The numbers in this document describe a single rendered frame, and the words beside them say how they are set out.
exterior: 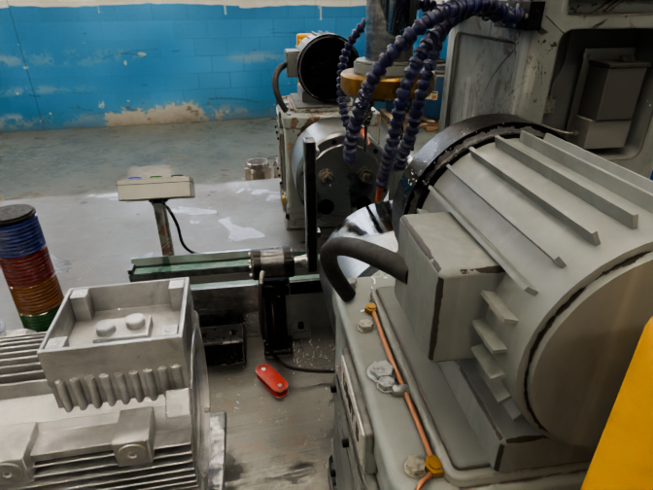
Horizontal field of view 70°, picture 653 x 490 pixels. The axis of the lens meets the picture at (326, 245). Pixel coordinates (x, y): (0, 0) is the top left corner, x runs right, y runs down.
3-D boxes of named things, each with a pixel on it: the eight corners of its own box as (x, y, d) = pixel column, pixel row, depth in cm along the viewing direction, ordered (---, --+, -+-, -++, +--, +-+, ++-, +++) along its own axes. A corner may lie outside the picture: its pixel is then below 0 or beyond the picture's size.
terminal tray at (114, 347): (197, 328, 54) (189, 275, 51) (192, 397, 45) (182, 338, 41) (86, 340, 52) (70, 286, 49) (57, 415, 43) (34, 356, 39)
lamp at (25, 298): (69, 290, 70) (61, 263, 68) (55, 313, 65) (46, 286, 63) (26, 293, 70) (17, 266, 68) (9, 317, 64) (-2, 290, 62)
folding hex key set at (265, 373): (292, 393, 89) (292, 385, 88) (278, 401, 87) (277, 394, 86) (266, 367, 95) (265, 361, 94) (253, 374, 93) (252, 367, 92)
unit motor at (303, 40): (341, 149, 178) (342, 26, 158) (359, 179, 149) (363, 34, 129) (272, 153, 174) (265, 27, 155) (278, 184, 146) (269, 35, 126)
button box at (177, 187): (195, 197, 120) (193, 177, 120) (191, 196, 113) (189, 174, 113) (125, 201, 118) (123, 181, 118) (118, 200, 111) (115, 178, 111)
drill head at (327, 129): (362, 180, 157) (365, 104, 145) (393, 227, 125) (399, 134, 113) (288, 185, 153) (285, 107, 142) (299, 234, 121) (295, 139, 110)
